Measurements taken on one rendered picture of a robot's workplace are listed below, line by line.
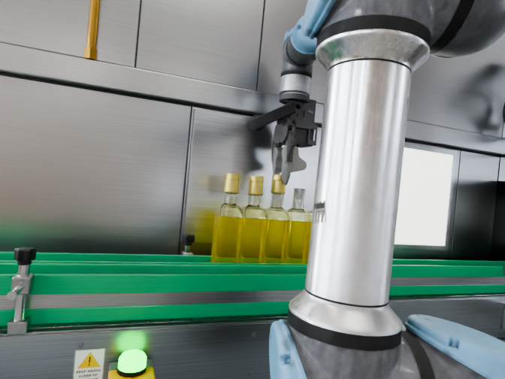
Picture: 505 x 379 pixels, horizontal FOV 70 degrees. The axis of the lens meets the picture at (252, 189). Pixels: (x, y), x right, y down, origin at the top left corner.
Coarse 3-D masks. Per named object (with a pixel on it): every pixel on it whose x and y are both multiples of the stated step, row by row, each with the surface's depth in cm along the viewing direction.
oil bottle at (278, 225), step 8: (272, 208) 84; (280, 208) 85; (272, 216) 83; (280, 216) 83; (288, 216) 84; (272, 224) 83; (280, 224) 83; (288, 224) 84; (272, 232) 83; (280, 232) 84; (288, 232) 84; (272, 240) 83; (280, 240) 84; (288, 240) 85; (272, 248) 83; (280, 248) 84; (272, 256) 83; (280, 256) 84
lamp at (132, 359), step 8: (128, 352) 58; (136, 352) 58; (120, 360) 56; (128, 360) 56; (136, 360) 56; (144, 360) 57; (120, 368) 56; (128, 368) 56; (136, 368) 56; (144, 368) 57; (128, 376) 56; (136, 376) 56
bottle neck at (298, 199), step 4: (296, 188) 87; (296, 192) 87; (300, 192) 87; (304, 192) 87; (296, 196) 87; (300, 196) 87; (304, 196) 88; (296, 200) 87; (300, 200) 87; (304, 200) 88; (292, 204) 88; (296, 204) 87; (300, 204) 87
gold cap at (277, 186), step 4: (276, 176) 84; (280, 176) 84; (272, 180) 85; (276, 180) 84; (280, 180) 84; (272, 184) 85; (276, 184) 84; (280, 184) 84; (272, 188) 85; (276, 188) 84; (280, 188) 84; (284, 188) 85; (272, 192) 85; (276, 192) 84; (280, 192) 84; (284, 192) 85
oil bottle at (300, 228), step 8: (296, 208) 87; (296, 216) 85; (304, 216) 86; (296, 224) 85; (304, 224) 86; (296, 232) 85; (304, 232) 86; (296, 240) 85; (304, 240) 86; (288, 248) 85; (296, 248) 85; (304, 248) 86; (288, 256) 85; (296, 256) 85; (304, 256) 86
